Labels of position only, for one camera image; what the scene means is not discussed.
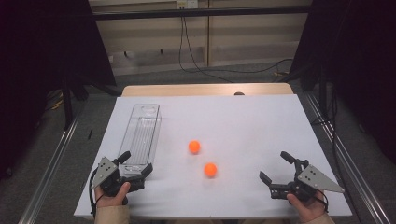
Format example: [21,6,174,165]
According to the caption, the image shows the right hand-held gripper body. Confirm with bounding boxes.
[269,158,346,203]

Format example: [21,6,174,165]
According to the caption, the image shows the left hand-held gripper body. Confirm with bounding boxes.
[91,157,146,198]

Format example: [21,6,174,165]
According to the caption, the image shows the clear plastic tray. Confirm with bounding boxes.
[117,103,163,177]

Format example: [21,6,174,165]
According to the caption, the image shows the orange ball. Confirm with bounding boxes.
[188,140,202,154]
[204,162,219,178]

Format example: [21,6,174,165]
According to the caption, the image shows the person's left hand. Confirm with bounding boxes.
[94,181,132,209]

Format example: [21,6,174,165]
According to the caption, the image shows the person's right hand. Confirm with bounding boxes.
[286,190,327,224]

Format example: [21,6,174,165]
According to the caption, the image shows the black stand leg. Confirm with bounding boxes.
[60,77,76,131]

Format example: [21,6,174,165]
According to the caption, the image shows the black curtain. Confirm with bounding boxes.
[0,0,118,181]
[290,0,396,162]

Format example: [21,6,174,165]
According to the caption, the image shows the black horizontal bar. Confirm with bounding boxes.
[92,5,312,21]

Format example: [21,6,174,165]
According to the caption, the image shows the left hand-held gripper cable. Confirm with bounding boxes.
[89,167,101,218]

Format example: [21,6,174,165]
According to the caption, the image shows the hand-held gripper cable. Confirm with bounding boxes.
[317,189,330,213]
[89,167,101,218]

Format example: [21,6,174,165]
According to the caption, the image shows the right hand-held gripper cable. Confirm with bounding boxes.
[317,189,330,213]

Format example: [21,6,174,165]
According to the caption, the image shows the metal floor rail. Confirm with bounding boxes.
[18,102,86,224]
[303,92,392,224]

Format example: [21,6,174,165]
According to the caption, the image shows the bundle of black floor cables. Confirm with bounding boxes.
[311,82,353,200]

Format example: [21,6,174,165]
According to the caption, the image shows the yellow cable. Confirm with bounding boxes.
[46,90,65,112]

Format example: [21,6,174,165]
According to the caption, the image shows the black floor cable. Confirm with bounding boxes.
[199,58,294,75]

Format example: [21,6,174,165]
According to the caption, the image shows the black hanging cable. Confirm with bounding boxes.
[177,16,234,84]

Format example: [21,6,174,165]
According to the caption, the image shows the white wall outlet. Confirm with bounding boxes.
[176,0,199,9]

